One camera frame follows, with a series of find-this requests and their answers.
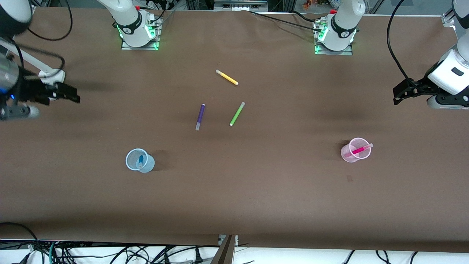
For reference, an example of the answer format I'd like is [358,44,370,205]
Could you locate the pink marker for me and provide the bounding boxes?
[344,143,374,158]

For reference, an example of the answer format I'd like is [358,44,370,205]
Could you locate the white desk lamp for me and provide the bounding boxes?
[0,38,66,101]

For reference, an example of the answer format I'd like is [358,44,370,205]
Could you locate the pink plastic cup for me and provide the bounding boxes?
[340,137,372,163]

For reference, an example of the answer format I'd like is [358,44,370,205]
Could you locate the blue plastic cup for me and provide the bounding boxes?
[125,148,155,173]

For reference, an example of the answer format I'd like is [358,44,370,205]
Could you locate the purple marker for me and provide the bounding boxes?
[195,104,206,131]

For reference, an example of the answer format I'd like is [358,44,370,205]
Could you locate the yellow marker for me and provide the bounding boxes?
[215,69,239,86]

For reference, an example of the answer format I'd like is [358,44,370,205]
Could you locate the green marker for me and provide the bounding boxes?
[229,102,245,127]

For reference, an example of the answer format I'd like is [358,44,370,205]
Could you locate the brown table cloth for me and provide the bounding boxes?
[0,7,469,253]

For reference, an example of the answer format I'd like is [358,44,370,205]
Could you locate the dark table leg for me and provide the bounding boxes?
[211,235,239,264]

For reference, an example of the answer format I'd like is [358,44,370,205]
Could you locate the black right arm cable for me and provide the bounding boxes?
[0,0,73,79]

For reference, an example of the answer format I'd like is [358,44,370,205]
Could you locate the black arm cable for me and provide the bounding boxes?
[387,0,417,87]
[0,0,73,79]

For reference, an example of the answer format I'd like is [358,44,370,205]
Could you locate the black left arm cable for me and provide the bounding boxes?
[387,0,417,87]

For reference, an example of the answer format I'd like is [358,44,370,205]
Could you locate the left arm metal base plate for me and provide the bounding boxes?
[314,20,353,56]

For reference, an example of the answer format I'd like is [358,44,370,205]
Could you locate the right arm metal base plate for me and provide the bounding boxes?
[121,15,160,51]

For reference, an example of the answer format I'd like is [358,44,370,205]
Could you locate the black cable on table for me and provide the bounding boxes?
[248,10,325,30]

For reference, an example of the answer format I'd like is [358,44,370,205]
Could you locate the black looped cable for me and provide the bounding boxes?
[0,222,41,264]

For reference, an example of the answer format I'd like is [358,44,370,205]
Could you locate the silver aluminium frame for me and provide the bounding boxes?
[214,0,269,11]

